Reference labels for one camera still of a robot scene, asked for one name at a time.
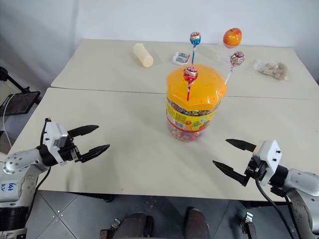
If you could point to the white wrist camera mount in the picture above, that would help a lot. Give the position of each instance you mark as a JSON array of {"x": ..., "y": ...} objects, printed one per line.
[
  {"x": 268, "y": 159},
  {"x": 54, "y": 137}
]

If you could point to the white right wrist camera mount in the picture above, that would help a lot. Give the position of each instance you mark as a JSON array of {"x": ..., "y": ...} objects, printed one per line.
[{"x": 268, "y": 159}]

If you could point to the orange apple-shaped container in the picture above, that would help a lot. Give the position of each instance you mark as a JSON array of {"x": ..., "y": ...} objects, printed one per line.
[{"x": 232, "y": 36}]

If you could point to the silver red wrapped lollipop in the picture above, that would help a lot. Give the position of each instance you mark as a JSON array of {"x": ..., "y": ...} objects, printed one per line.
[{"x": 235, "y": 62}]

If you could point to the black stand with tray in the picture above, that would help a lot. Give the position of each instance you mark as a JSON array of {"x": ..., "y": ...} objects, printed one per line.
[{"x": 17, "y": 94}]

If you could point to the orange-lidded lollipop jar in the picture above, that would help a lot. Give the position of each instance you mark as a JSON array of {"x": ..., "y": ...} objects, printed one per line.
[{"x": 194, "y": 99}]

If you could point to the small white printed packet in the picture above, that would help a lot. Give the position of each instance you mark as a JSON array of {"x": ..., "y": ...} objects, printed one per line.
[{"x": 181, "y": 58}]

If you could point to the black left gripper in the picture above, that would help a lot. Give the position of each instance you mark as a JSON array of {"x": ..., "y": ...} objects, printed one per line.
[{"x": 70, "y": 152}]

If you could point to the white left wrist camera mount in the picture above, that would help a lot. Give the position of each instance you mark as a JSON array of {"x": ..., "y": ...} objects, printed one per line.
[{"x": 54, "y": 137}]

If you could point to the blue wrapped lollipop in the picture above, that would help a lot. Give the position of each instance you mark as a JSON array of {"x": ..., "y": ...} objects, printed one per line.
[{"x": 195, "y": 42}]

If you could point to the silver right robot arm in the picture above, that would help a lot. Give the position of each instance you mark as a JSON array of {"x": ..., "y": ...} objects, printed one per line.
[{"x": 296, "y": 189}]

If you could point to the clear bag of snacks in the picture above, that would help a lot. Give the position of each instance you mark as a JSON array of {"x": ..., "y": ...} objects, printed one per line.
[{"x": 271, "y": 69}]

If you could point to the cream cylindrical bottle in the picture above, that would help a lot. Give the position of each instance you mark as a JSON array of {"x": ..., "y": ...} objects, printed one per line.
[{"x": 143, "y": 55}]

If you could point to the dark rounded robot foot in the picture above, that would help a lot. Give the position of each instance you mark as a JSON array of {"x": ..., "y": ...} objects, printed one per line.
[
  {"x": 197, "y": 222},
  {"x": 133, "y": 225}
]

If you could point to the black table leg bracket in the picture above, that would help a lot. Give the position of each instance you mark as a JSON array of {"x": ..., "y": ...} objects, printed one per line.
[{"x": 248, "y": 224}]

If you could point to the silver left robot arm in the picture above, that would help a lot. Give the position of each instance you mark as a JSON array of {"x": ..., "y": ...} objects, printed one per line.
[{"x": 17, "y": 161}]

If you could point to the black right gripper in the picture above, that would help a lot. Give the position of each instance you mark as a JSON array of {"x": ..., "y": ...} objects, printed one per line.
[{"x": 254, "y": 169}]

